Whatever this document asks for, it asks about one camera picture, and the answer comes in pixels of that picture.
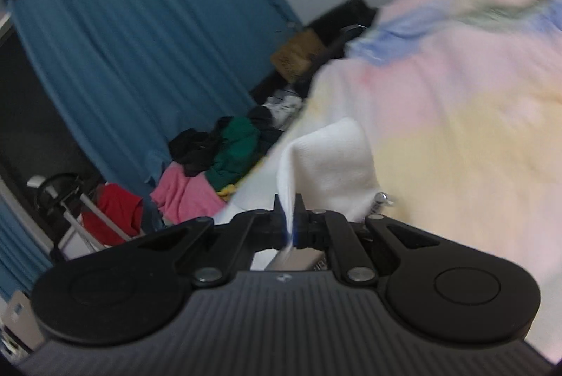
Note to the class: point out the bed with pastel sheet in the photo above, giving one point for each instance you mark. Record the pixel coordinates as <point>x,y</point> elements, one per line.
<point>461,117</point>

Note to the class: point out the yellow garment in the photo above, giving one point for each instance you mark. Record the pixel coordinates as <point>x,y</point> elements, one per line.
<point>227,192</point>

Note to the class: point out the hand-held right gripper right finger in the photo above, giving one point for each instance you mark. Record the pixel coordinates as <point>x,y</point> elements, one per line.
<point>302,229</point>

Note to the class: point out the pink garment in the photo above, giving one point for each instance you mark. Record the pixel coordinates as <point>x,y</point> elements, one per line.
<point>189,196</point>

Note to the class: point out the brown paper bag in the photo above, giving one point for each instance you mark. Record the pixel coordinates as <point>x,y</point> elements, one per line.
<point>296,55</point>

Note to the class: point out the pile of clothes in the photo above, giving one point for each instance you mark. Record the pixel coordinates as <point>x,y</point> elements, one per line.
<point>193,150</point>

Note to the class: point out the red garment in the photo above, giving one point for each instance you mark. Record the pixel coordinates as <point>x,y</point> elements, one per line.
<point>112,213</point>

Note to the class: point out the black sofa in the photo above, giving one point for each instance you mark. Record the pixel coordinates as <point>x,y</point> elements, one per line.
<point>347,18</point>

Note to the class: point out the garment steamer stand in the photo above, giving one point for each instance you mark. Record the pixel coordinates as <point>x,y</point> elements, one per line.
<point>66,209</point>

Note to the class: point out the blue curtain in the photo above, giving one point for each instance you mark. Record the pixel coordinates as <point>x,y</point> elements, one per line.
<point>131,29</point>
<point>17,253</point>

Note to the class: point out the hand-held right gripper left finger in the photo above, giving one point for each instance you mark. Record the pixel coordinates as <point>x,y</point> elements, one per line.
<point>279,226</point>

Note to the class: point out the green garment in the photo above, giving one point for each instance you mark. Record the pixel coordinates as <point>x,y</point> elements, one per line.
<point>235,152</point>

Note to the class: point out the white pants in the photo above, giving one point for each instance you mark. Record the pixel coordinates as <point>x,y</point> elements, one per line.
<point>333,165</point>

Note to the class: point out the white patterned cloth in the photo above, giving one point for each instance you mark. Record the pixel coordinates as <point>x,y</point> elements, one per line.
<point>284,106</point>

